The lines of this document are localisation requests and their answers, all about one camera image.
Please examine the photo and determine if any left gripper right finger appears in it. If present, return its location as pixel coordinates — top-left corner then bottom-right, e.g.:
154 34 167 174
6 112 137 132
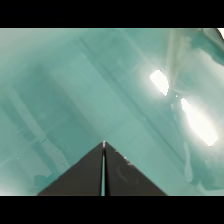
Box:
103 141 168 197

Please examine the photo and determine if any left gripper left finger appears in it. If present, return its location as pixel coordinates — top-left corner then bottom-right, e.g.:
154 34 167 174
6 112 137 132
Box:
37 141 105 197

